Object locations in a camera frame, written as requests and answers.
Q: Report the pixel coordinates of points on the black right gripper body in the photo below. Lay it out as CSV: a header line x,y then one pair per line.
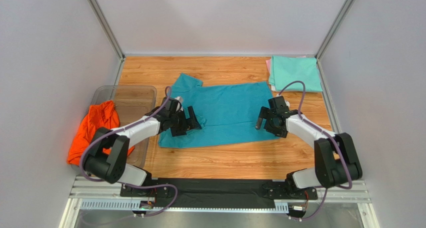
x,y
270,120

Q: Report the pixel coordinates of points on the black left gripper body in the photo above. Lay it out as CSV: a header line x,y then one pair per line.
x,y
179,123

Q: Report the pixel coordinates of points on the teal blue t-shirt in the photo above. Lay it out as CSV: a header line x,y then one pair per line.
x,y
227,113

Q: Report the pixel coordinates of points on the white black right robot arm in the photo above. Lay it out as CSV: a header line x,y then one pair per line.
x,y
336,162

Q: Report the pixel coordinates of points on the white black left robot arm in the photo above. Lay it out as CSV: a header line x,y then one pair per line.
x,y
106,156

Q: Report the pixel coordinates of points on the clear plastic bin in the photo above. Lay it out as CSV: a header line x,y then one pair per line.
x,y
131,102

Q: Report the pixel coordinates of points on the folded mint green t-shirt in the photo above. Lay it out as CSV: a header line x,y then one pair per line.
x,y
285,70

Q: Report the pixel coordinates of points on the folded pink t-shirt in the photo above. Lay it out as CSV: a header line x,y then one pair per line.
x,y
268,66

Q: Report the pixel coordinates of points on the orange crumpled t-shirt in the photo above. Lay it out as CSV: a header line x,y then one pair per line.
x,y
103,115

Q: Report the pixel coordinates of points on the black table edge strip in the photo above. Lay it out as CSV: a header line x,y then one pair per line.
x,y
218,193

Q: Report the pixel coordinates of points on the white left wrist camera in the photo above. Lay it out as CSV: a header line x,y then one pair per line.
x,y
178,101

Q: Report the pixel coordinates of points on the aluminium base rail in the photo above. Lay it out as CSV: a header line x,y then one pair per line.
x,y
86,195

